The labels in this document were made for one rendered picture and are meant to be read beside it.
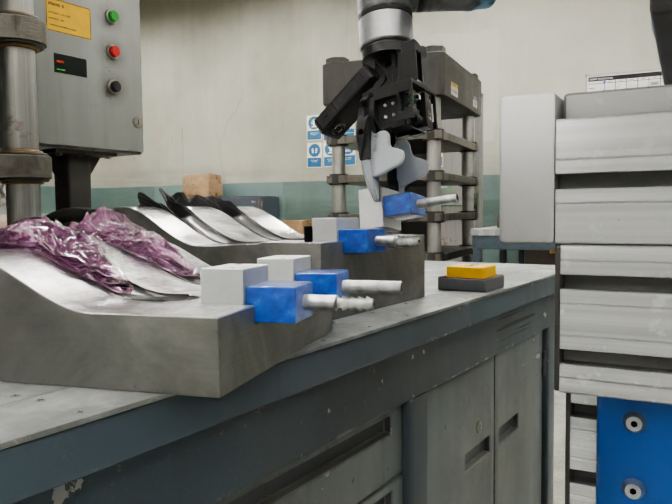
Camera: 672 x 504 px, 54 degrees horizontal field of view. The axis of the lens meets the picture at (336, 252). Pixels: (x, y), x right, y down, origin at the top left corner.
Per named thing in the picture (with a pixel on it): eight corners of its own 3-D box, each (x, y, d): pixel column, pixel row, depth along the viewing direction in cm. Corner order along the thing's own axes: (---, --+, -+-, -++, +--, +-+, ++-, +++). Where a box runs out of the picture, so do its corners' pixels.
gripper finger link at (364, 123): (363, 153, 84) (368, 94, 87) (353, 156, 85) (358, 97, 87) (382, 168, 87) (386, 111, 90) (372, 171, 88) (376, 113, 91)
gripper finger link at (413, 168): (429, 202, 88) (417, 134, 87) (391, 209, 91) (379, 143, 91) (438, 200, 91) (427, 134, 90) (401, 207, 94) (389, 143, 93)
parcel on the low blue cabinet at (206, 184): (224, 197, 820) (224, 174, 818) (208, 196, 789) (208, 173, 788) (196, 197, 837) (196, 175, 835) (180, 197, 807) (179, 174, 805)
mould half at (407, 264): (424, 296, 95) (424, 203, 94) (321, 323, 73) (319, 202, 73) (182, 280, 123) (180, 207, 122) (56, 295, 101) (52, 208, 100)
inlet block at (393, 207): (466, 221, 84) (464, 180, 85) (450, 216, 80) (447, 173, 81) (379, 233, 92) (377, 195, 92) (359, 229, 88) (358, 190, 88)
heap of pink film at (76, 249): (215, 276, 69) (213, 201, 68) (111, 298, 52) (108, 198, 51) (13, 272, 76) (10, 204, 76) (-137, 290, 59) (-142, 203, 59)
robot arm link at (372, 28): (347, 20, 90) (378, 41, 97) (349, 52, 89) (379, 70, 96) (395, 2, 86) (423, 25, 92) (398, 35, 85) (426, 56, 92)
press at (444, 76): (489, 311, 599) (489, 82, 586) (444, 342, 459) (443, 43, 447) (391, 306, 638) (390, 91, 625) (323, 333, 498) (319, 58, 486)
